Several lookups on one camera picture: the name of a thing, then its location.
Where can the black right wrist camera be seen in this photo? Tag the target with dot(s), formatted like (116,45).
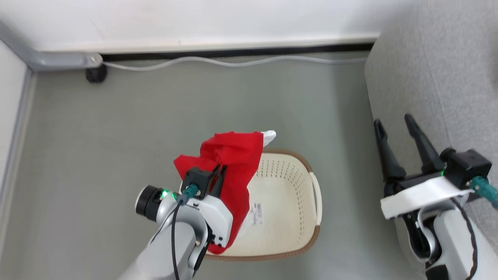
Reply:
(467,167)

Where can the cream perforated laundry basket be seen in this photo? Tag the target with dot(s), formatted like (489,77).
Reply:
(280,194)

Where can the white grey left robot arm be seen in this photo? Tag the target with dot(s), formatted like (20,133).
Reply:
(163,252)

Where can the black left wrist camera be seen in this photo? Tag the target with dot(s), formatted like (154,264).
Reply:
(198,181)

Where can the white barcode label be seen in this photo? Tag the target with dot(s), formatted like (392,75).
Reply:
(257,214)

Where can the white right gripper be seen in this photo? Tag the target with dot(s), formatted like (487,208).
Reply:
(424,194)

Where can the red cloth garment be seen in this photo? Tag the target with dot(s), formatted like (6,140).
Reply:
(233,163)

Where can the grey fabric sofa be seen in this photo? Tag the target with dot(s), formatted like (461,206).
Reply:
(439,66)

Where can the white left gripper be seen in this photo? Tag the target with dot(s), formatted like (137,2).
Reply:
(218,217)

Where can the black round frame foot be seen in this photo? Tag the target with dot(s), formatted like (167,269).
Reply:
(96,74)

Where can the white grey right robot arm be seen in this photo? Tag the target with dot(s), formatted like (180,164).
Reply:
(455,241)

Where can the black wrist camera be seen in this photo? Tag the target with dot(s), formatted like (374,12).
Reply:
(198,181)
(467,167)

